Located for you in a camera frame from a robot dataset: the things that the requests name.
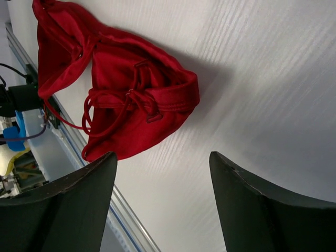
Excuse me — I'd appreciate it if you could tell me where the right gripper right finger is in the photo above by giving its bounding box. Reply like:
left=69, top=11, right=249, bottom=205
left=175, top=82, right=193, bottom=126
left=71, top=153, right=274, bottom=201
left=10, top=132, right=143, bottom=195
left=209, top=152, right=335, bottom=251

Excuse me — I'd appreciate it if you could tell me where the aluminium front rail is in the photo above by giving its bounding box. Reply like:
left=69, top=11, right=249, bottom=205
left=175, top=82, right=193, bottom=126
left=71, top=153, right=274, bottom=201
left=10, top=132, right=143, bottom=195
left=5, top=22, right=160, bottom=252

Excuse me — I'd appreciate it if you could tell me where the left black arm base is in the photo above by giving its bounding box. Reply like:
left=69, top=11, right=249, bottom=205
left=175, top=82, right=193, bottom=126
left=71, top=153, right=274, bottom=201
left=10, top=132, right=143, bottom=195
left=1, top=63, right=60, bottom=129

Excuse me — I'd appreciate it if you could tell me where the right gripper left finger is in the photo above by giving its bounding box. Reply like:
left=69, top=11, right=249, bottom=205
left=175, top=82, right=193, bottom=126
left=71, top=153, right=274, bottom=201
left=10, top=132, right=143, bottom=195
left=1, top=152, right=117, bottom=251

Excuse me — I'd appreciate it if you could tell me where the red bra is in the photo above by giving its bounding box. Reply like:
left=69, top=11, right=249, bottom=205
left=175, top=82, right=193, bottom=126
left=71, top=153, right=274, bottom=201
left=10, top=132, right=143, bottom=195
left=32, top=1, right=200, bottom=162

